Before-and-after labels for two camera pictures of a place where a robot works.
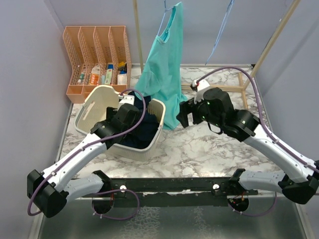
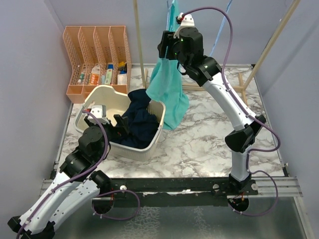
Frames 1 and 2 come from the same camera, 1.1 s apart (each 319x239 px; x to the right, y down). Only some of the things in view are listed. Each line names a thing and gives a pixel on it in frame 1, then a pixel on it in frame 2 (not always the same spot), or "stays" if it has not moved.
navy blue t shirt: (142, 135) stays
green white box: (108, 74) stays
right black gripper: (186, 107) -> (168, 40)
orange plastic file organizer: (98, 56) stays
